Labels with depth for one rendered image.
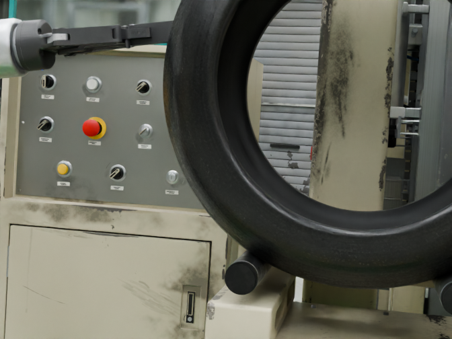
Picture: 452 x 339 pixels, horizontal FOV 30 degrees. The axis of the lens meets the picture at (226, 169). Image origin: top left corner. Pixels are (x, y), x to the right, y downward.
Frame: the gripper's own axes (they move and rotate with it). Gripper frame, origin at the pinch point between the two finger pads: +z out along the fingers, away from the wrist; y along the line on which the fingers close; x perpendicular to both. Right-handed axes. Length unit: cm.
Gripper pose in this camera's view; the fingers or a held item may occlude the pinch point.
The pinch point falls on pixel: (153, 33)
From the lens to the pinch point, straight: 126.2
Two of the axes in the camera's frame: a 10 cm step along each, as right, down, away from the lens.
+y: 1.7, -0.4, 9.8
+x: 0.8, 10.0, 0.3
